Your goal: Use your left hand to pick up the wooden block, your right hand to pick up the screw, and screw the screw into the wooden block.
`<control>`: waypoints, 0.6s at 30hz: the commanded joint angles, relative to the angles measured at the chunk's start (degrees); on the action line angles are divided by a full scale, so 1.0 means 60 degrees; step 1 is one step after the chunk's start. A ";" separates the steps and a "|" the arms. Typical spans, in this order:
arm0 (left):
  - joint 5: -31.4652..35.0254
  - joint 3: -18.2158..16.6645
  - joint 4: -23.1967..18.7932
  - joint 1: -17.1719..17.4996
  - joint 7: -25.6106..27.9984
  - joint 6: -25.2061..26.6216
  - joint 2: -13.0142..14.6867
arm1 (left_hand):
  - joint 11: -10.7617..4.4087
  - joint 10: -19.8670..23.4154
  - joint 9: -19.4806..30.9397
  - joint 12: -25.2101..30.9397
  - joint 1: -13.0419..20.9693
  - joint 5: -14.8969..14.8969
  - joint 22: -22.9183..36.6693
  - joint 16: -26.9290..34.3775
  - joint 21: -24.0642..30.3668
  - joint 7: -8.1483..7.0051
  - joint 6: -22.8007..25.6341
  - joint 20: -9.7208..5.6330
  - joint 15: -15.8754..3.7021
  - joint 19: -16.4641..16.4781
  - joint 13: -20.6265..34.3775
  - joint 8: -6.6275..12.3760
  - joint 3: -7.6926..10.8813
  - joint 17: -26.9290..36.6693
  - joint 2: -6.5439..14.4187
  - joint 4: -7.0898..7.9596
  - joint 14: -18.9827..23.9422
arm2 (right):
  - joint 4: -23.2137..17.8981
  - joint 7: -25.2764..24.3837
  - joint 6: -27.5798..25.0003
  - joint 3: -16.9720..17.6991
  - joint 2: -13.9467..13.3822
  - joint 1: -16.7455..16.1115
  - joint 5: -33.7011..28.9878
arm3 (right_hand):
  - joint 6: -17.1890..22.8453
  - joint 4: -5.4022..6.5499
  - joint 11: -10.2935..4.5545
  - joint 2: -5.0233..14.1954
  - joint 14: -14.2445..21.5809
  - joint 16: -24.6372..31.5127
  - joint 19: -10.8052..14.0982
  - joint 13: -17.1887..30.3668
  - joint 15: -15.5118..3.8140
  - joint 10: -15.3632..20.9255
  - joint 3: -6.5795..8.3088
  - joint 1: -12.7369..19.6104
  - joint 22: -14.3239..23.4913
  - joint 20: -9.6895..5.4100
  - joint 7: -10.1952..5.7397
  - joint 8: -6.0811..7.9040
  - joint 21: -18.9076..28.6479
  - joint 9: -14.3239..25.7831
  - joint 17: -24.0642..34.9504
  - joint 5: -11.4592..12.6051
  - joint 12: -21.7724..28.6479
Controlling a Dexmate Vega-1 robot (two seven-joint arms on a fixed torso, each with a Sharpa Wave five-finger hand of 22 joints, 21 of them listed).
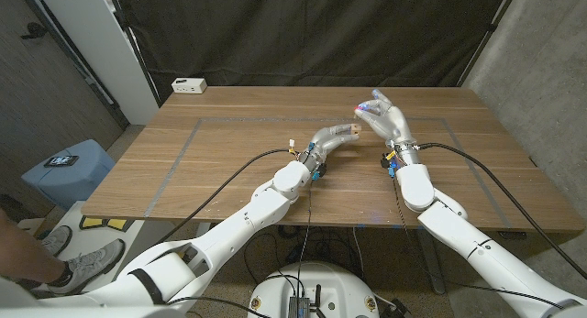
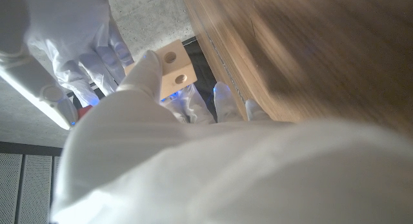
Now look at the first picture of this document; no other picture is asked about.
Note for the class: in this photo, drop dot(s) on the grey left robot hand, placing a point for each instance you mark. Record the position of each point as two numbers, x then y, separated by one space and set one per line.
325 141

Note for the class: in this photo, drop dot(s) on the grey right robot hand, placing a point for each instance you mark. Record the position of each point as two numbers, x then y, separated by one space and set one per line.
390 121

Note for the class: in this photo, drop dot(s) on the wooden block with holes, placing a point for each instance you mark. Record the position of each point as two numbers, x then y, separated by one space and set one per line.
356 129

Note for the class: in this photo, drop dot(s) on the red-headed wooden screw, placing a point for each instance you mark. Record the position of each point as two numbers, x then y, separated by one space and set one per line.
357 109

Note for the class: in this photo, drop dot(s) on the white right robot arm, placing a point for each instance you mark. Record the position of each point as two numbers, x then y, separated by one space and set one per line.
472 235

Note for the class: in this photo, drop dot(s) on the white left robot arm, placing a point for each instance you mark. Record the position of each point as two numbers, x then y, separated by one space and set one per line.
220 235

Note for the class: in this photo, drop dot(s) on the wooden table panel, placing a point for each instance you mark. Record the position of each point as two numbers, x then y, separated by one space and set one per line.
229 119

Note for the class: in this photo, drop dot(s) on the black curtain backdrop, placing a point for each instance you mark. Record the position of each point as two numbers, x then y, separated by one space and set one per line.
298 34

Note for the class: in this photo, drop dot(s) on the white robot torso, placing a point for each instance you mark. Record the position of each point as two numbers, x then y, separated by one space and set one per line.
316 286

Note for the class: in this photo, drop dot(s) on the white power strip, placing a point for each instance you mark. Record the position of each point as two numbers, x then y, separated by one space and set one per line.
189 85

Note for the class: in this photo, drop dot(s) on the grey table leg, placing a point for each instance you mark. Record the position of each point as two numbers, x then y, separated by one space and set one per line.
433 277

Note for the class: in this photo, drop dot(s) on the white floor platform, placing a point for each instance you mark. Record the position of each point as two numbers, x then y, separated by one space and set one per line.
96 233

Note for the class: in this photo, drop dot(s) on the yellow and black floor pad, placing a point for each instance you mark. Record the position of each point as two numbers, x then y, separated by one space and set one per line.
91 222

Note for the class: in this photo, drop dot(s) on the white pillar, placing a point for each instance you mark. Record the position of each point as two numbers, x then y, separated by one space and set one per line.
91 43

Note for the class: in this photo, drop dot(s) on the blue stool with phone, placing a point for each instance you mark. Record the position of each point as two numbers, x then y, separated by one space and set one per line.
69 180

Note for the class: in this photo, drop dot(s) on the grey sneaker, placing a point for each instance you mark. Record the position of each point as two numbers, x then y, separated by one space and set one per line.
56 241
91 263

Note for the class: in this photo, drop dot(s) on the black phone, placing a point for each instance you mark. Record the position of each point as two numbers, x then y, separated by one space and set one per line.
60 161

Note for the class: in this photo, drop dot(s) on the person's bare leg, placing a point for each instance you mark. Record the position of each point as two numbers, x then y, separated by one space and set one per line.
23 258

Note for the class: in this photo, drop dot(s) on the black backdrop frame pole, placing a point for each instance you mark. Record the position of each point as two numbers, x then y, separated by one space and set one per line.
138 57
488 34

